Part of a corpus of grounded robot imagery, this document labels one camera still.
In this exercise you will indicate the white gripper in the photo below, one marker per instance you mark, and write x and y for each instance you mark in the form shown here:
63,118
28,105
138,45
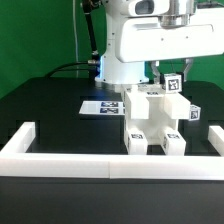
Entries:
154,30

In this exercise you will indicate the small tag cube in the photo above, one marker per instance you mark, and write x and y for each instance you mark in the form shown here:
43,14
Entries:
194,113
172,83

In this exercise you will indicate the white chair back frame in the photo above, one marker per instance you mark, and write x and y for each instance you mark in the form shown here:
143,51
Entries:
143,101

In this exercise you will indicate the white chair seat part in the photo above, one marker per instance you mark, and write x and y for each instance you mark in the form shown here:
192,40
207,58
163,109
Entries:
149,129

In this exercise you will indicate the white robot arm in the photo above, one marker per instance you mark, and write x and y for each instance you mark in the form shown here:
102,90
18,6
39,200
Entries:
112,71

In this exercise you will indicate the white marker sheet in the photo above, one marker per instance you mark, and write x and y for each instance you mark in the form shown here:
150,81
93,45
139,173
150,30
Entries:
113,108

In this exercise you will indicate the white U-shaped fence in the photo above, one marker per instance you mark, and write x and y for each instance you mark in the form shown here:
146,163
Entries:
15,160

